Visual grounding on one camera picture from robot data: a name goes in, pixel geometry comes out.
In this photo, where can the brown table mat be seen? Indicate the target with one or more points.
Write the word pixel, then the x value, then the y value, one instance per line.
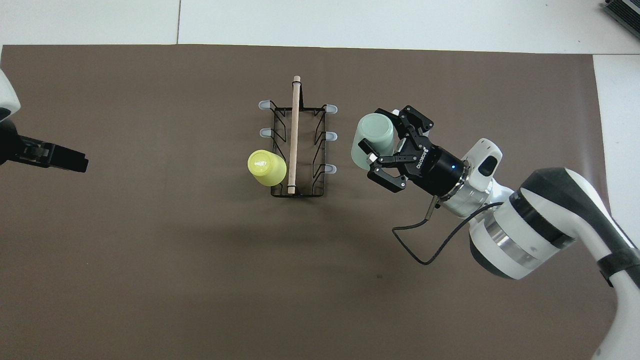
pixel 200 275

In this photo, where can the yellow plastic cup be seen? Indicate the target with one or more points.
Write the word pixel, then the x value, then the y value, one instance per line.
pixel 267 167

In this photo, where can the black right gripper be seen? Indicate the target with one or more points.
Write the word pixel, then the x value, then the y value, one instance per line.
pixel 432 170

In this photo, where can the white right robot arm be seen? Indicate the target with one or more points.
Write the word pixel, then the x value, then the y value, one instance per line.
pixel 530 235

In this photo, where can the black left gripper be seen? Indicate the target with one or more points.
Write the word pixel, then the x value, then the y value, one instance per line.
pixel 12 147

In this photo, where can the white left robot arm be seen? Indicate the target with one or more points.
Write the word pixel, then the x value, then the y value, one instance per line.
pixel 7 97

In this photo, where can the light green plastic cup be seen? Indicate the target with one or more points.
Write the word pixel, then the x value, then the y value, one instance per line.
pixel 372 135

